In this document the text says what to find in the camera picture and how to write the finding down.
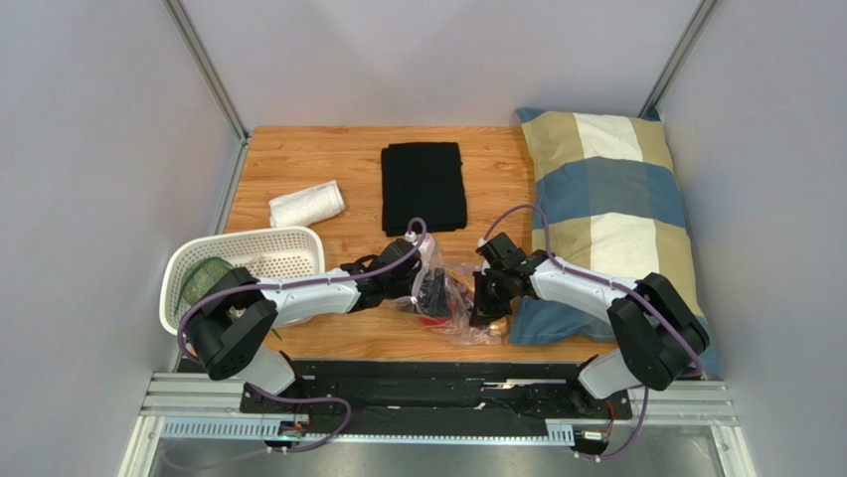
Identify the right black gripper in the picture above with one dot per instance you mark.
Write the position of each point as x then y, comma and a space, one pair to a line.
485, 290

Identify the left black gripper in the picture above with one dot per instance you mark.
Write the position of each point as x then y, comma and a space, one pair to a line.
433, 303

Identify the clear zip top bag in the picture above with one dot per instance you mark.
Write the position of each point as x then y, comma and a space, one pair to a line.
459, 333

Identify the red fake tomato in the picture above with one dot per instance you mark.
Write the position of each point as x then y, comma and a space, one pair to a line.
435, 322

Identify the orange fake carrot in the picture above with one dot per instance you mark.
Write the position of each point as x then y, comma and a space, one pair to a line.
499, 328

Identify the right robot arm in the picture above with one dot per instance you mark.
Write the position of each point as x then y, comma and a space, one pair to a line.
658, 337

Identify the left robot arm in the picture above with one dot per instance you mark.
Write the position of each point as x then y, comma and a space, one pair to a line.
225, 327

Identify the black folded cloth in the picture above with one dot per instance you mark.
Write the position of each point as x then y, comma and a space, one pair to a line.
423, 180

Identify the plaid pillow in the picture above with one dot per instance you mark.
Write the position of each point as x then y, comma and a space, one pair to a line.
608, 197

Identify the white perforated plastic basket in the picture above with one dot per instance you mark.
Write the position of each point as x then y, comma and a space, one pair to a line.
292, 252

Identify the white rolled towel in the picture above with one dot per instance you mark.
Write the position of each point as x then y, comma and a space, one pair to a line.
306, 207

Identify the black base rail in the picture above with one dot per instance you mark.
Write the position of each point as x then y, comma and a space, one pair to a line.
431, 403

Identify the right aluminium frame post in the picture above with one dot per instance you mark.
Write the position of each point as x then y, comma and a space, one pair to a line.
691, 34

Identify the aluminium frame post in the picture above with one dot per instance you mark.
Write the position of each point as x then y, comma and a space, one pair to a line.
185, 26
691, 34

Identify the left aluminium frame post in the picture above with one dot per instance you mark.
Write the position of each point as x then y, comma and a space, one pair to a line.
185, 26

